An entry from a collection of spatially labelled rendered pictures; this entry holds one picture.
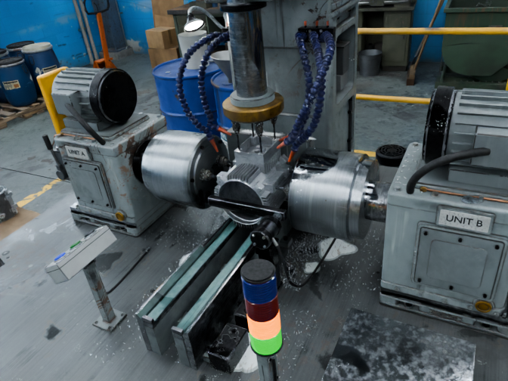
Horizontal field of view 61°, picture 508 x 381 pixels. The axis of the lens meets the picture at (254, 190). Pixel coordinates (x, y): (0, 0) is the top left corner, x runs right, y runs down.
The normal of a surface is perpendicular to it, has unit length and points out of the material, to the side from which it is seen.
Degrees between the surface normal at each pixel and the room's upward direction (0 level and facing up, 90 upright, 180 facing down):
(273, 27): 90
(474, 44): 86
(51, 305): 0
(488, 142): 90
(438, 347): 0
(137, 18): 90
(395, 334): 0
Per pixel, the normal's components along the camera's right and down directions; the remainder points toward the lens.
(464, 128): -0.46, 0.14
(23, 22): 0.89, 0.16
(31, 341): -0.10, -0.85
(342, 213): -0.46, 0.36
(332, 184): -0.40, -0.22
